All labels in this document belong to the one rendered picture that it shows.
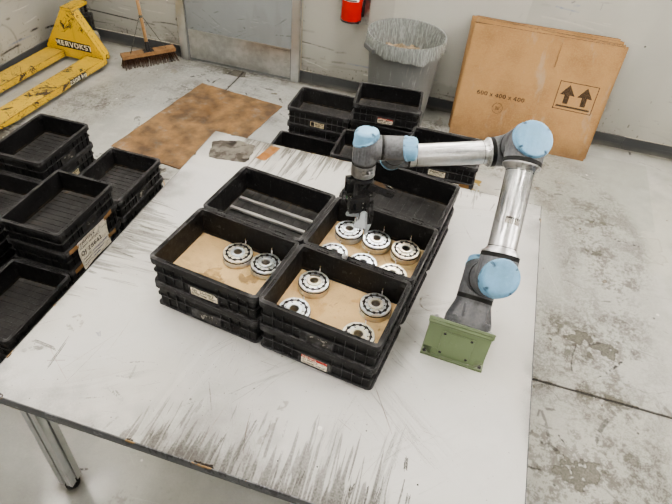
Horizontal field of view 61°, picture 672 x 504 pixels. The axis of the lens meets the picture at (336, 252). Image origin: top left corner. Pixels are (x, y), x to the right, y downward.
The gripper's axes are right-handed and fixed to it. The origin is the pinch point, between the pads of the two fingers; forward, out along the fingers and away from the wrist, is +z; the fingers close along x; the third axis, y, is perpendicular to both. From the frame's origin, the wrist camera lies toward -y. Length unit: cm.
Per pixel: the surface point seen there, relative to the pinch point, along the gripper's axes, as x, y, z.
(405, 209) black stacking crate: -24.8, -29.9, 15.4
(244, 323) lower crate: 9, 44, 23
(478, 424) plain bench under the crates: 61, -15, 35
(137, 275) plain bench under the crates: -31, 74, 28
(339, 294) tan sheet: 10.9, 11.8, 18.0
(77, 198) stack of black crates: -114, 95, 44
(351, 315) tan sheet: 20.6, 11.3, 18.7
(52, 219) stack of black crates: -101, 106, 45
